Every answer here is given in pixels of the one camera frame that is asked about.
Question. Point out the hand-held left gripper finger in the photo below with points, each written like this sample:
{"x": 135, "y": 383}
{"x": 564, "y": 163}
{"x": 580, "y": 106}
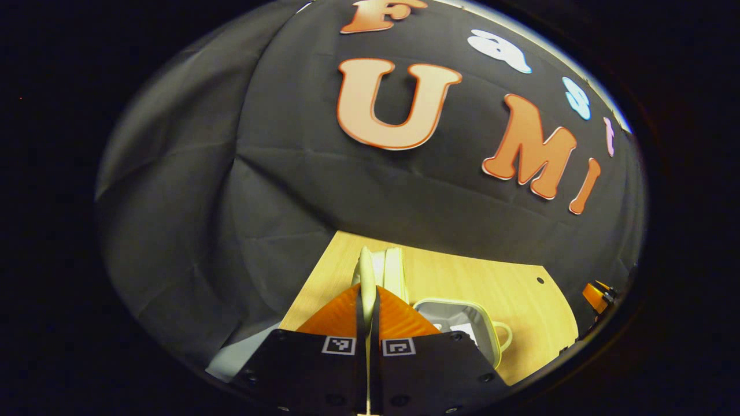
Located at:
{"x": 376, "y": 346}
{"x": 362, "y": 346}

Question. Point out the black backdrop cloth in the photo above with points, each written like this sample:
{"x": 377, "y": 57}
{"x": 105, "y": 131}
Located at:
{"x": 231, "y": 173}

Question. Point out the cream suitcase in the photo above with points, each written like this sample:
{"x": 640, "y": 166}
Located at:
{"x": 488, "y": 341}

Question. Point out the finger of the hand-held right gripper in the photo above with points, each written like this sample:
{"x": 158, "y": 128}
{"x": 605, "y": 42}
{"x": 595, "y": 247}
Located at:
{"x": 595, "y": 297}

